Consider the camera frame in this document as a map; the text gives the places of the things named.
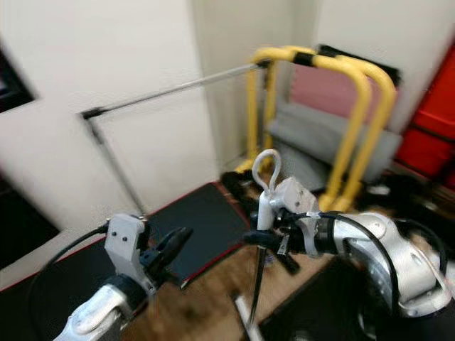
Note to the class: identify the red folding table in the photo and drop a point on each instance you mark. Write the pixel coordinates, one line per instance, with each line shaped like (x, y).
(434, 121)

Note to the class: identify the black foam leg roller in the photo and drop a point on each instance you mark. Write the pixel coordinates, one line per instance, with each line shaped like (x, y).
(234, 186)

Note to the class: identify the large black red-trimmed bench pad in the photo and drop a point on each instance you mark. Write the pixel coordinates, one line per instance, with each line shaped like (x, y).
(14, 320)

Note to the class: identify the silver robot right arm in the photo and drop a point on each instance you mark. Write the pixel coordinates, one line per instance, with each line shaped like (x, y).
(384, 256)

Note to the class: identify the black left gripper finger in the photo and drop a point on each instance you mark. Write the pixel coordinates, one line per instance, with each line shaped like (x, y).
(179, 241)
(159, 250)

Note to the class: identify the black floor mat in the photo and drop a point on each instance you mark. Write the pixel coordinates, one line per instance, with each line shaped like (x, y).
(313, 312)

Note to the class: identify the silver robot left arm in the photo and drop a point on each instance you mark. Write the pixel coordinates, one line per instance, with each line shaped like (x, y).
(96, 323)

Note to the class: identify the pink mat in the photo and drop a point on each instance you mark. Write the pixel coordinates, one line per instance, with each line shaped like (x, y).
(327, 92)

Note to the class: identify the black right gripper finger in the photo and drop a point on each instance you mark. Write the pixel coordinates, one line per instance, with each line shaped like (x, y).
(263, 240)
(286, 217)

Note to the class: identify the grey rolled mat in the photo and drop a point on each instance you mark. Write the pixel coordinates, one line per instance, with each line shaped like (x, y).
(313, 135)

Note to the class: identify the yellow tubular rack frame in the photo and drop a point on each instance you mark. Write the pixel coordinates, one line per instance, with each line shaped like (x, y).
(274, 53)

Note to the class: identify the small blue packet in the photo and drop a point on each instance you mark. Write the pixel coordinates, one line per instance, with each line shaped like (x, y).
(267, 258)

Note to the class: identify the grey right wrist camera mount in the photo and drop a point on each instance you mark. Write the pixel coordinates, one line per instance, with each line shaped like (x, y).
(298, 193)

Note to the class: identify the black wall panel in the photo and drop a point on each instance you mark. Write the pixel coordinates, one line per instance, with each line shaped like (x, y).
(25, 227)
(11, 85)

